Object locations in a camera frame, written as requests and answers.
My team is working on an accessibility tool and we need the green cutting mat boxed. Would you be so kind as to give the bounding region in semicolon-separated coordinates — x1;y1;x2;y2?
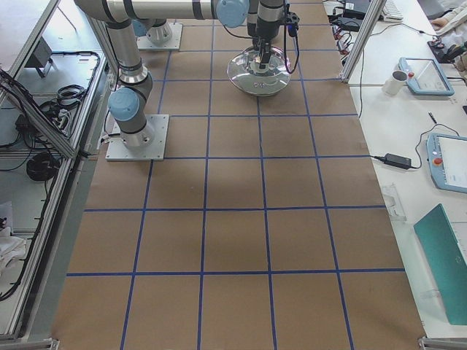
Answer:
414;204;466;325

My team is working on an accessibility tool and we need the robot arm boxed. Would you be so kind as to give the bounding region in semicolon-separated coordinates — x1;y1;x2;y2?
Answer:
76;1;293;147

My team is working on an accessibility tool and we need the black power adapter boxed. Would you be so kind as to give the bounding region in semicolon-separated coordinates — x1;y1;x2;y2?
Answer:
383;153;412;170

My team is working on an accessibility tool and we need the glass pot lid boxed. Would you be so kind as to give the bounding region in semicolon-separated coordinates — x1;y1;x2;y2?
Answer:
227;47;290;96

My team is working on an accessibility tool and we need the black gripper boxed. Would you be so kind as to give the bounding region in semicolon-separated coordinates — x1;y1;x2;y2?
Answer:
253;34;274;69

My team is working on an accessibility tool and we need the teach pendant near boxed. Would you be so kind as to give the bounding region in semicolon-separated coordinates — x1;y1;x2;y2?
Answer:
426;133;466;193

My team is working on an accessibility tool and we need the teach pendant far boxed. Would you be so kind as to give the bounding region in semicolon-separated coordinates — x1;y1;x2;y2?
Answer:
398;58;455;97

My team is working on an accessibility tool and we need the teach pendant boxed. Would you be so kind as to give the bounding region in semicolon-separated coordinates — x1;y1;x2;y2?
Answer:
426;133;466;193
398;58;455;97

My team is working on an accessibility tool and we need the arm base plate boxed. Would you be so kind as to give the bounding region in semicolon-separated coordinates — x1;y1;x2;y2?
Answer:
106;114;169;161
137;23;183;51

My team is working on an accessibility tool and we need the white mug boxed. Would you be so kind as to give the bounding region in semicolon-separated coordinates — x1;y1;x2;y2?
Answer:
382;70;408;96

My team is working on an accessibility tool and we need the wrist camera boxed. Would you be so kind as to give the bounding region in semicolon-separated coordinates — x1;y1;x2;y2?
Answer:
285;12;300;38

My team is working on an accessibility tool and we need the aluminium frame post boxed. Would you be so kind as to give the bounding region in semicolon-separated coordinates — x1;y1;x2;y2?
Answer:
339;0;385;83

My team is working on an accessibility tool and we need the black pen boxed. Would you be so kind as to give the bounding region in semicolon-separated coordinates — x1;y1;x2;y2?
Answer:
428;112;437;124

